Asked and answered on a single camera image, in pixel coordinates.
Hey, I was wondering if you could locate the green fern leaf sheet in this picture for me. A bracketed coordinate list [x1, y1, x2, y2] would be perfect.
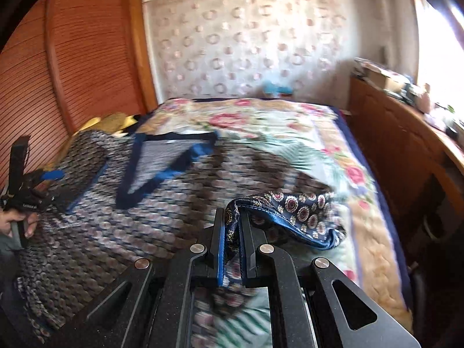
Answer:
[191, 142, 356, 347]

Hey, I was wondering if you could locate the cardboard box on cabinet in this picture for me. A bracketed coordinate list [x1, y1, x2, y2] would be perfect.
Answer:
[366, 68, 411, 93]

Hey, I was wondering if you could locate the circle patterned sheer curtain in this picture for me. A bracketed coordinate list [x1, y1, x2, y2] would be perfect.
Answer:
[144, 0, 359, 105]

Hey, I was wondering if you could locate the wooden sideboard cabinet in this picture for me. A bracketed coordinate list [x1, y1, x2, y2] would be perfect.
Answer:
[348, 77, 463, 262]

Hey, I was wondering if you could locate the mustard patterned folded cloth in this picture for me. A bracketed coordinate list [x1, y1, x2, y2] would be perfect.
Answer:
[78, 112, 138, 134]

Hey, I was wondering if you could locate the pink ceramic jar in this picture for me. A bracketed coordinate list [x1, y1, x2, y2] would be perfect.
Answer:
[415, 83, 432, 114]

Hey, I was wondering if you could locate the navy patterned satin shirt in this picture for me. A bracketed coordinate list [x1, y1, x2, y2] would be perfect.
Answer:
[14, 130, 347, 345]

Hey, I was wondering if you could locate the floral bed blanket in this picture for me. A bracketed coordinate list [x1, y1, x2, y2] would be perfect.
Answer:
[138, 98, 413, 331]

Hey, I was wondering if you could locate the person's left hand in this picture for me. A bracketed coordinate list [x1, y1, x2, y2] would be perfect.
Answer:
[0, 209, 39, 239]

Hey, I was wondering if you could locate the wooden slatted wardrobe door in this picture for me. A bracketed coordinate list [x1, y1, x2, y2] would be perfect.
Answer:
[1, 0, 158, 182]

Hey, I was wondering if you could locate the window with wooden frame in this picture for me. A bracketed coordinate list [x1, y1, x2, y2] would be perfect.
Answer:
[413, 0, 463, 119]

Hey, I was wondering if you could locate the blue tissue pack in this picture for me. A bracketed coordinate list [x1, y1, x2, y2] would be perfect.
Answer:
[262, 81, 293, 98]

